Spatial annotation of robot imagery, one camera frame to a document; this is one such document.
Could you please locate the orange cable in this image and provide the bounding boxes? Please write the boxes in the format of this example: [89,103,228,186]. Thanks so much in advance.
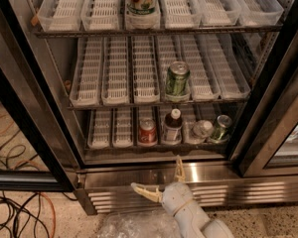
[36,191,58,238]

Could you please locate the wire shelf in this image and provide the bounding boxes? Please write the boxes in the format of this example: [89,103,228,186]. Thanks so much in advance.
[68,98,249,111]
[85,142,227,153]
[34,25,282,39]

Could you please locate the black cables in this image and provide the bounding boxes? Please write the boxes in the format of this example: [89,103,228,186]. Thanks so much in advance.
[0,191,77,238]

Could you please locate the top wire shelf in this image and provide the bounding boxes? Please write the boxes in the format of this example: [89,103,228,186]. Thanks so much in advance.
[34,25,282,39]

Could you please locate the bottom wire shelf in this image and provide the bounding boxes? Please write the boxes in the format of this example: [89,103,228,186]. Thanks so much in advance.
[85,142,227,153]

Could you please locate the brown bottle white cap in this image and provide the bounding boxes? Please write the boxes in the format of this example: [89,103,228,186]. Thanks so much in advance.
[162,108,183,145]

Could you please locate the white green 7up can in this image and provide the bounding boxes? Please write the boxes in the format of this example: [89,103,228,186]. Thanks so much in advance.
[125,0,160,30]

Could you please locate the green can shelf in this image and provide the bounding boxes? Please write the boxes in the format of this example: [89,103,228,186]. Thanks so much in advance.
[208,115,232,144]
[165,61,190,101]

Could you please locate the red coke can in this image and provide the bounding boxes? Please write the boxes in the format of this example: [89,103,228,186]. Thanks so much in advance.
[138,119,157,146]

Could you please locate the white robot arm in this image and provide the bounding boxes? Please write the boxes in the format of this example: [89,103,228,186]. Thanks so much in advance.
[131,157,234,238]

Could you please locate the middle wire shelf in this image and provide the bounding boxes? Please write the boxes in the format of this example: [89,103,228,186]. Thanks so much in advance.
[68,98,249,111]

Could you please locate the green can middle shelf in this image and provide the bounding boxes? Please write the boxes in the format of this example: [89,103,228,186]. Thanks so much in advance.
[165,61,190,101]

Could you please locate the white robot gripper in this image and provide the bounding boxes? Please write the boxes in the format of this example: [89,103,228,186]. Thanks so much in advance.
[131,156,193,215]

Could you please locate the green can bottom shelf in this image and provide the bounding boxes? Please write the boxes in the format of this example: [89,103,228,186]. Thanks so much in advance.
[208,115,232,144]

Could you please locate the glass fridge door left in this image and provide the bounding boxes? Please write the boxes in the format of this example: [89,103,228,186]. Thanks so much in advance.
[0,0,82,191]

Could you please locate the stainless steel fridge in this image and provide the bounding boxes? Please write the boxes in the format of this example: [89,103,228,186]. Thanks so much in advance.
[0,0,298,214]

